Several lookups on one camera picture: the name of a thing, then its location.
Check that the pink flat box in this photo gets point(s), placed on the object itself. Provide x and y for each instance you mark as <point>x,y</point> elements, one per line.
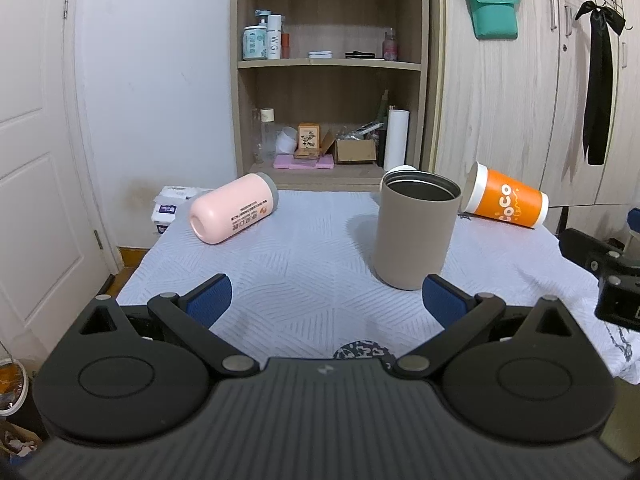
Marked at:
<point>289,162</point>

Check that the wooden wardrobe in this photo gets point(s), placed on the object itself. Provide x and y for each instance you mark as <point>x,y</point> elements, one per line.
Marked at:
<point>516,105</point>

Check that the orange paper cup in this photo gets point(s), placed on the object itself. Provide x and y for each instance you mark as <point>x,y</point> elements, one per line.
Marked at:
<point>495,196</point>

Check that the white door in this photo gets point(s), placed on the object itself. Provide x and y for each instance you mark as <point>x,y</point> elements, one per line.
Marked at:
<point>51,261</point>

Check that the clear plastic bottle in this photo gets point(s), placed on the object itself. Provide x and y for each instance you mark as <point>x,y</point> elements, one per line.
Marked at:
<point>264,134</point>

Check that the brown cardboard box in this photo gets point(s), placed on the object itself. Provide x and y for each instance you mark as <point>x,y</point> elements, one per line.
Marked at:
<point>348,151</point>

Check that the light quilted table cloth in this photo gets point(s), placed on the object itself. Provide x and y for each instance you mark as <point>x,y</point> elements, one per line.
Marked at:
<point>303,284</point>

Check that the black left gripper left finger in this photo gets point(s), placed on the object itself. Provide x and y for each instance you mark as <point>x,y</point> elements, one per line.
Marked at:
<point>125,374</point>

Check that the taupe tumbler cup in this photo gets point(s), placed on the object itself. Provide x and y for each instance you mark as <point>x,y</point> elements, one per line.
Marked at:
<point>416,219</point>

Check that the white tissue pack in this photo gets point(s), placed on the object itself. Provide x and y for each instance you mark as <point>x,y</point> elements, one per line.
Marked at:
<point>167,202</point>

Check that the wooden shelf unit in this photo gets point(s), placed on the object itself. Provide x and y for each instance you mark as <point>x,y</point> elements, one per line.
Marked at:
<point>334,76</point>

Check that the white paper cup green print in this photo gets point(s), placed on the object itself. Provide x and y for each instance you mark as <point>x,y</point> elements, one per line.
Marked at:
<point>401,168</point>

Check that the small pink bottle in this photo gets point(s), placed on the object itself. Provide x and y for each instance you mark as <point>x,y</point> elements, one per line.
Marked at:
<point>390,47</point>

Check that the teal wall pouch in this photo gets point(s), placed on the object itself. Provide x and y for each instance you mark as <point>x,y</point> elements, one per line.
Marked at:
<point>494,19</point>

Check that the teal white bottle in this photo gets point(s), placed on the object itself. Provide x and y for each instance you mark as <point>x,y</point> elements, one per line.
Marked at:
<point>254,41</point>

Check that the white paper towel roll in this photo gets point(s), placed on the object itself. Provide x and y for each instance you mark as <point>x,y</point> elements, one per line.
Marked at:
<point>396,138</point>

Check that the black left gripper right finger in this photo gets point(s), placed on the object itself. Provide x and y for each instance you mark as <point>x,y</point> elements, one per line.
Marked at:
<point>518,373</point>

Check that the orange tea box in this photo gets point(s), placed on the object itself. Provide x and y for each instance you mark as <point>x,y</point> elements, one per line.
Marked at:
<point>308,141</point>

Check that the white tall bottle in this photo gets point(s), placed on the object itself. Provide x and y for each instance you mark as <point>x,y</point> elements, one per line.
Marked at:
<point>274,36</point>

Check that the pink tumbler cup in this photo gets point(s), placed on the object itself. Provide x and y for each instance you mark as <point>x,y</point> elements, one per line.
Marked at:
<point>222,213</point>

